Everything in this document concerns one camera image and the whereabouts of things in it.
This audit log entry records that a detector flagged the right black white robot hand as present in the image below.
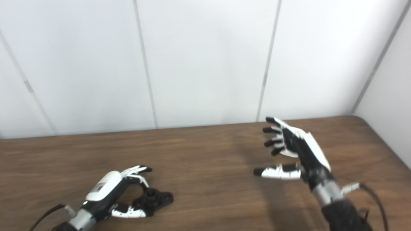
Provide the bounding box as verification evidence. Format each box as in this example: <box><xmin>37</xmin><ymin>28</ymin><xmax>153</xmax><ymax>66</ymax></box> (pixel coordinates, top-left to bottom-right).
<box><xmin>253</xmin><ymin>116</ymin><xmax>334</xmax><ymax>190</ymax></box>

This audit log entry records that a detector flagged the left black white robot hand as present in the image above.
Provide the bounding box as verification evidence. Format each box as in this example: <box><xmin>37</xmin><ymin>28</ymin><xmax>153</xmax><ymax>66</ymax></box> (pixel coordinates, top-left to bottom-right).
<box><xmin>82</xmin><ymin>165</ymin><xmax>153</xmax><ymax>222</ymax></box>

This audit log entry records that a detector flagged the black flanged holder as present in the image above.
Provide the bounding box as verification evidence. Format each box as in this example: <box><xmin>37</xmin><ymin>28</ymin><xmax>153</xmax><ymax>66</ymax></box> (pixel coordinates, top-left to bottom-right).
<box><xmin>132</xmin><ymin>188</ymin><xmax>174</xmax><ymax>217</ymax></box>

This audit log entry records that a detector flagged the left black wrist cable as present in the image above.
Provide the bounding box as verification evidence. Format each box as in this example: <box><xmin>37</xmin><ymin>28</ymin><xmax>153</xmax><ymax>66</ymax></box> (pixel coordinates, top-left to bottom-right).
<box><xmin>28</xmin><ymin>204</ymin><xmax>76</xmax><ymax>231</ymax></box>

